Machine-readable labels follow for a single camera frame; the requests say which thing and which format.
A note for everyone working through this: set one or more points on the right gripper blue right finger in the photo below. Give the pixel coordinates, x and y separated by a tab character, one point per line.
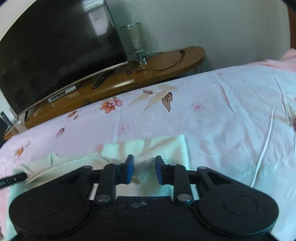
176	176

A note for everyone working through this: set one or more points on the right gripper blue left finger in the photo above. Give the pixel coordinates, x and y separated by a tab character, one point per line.
109	177

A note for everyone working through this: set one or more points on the white knit sweater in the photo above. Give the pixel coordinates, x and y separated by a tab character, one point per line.
173	150

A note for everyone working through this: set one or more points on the pink floral bed sheet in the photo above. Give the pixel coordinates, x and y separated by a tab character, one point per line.
239	121

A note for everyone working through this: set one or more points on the silver set-top box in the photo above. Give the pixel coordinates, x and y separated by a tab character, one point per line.
62	93

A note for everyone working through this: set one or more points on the wooden TV console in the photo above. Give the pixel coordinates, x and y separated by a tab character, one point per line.
160	68

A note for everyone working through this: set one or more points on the large black curved television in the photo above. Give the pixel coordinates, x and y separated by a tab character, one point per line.
54	45

